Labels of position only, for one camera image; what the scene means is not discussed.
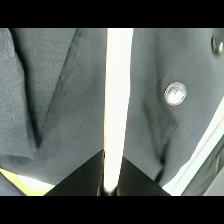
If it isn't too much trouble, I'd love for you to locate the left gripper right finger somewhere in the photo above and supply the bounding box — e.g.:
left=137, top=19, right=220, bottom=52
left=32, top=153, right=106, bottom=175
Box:
left=117, top=156, right=171, bottom=197

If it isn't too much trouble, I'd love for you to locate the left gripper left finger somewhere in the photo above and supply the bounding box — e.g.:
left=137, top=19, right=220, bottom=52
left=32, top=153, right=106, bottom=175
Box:
left=44, top=149, right=105, bottom=197

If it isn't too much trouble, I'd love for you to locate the dark grey buttoned shirt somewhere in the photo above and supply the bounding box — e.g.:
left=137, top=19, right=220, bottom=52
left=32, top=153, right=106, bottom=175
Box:
left=0, top=28, right=224, bottom=197

